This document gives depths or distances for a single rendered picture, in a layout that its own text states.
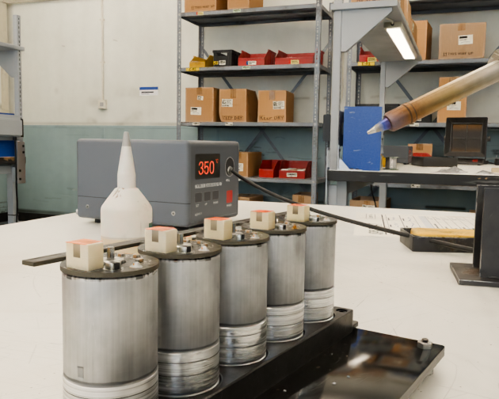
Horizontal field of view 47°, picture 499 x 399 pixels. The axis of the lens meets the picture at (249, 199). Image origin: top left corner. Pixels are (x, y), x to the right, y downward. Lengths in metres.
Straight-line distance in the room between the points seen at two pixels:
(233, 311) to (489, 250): 0.27
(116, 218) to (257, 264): 0.20
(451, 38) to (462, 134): 1.19
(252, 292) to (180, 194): 0.41
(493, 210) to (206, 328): 0.29
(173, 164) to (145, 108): 4.96
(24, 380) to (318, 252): 0.13
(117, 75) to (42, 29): 0.99
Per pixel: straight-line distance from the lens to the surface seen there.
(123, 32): 5.76
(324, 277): 0.24
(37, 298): 0.37
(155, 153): 0.61
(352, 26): 2.22
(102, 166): 0.65
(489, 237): 0.43
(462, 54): 4.33
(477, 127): 3.32
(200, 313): 0.17
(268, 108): 4.60
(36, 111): 6.29
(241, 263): 0.19
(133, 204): 0.38
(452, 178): 2.13
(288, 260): 0.21
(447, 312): 0.35
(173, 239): 0.16
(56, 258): 0.16
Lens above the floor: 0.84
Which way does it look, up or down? 6 degrees down
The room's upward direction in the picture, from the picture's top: 1 degrees clockwise
